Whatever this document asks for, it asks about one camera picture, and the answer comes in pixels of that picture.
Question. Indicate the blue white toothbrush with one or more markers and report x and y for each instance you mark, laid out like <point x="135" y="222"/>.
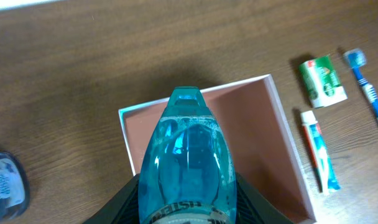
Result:
<point x="355" y="58"/>

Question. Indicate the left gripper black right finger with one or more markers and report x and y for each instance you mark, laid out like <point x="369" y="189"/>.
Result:
<point x="253" y="208"/>

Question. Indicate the purple foam pump bottle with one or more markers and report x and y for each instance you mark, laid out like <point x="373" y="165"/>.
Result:
<point x="14" y="187"/>

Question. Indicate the white pink-lined open box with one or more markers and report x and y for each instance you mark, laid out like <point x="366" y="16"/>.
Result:
<point x="250" y="116"/>

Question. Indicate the white green toothpaste tube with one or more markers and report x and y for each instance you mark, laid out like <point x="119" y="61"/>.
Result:
<point x="319" y="153"/>

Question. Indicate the green soap box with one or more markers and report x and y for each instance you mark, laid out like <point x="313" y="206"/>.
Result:
<point x="322" y="82"/>

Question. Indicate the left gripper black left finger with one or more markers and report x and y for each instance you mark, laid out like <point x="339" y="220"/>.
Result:
<point x="122" y="208"/>

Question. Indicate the teal mouthwash bottle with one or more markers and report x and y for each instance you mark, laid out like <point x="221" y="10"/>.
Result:
<point x="187" y="175"/>

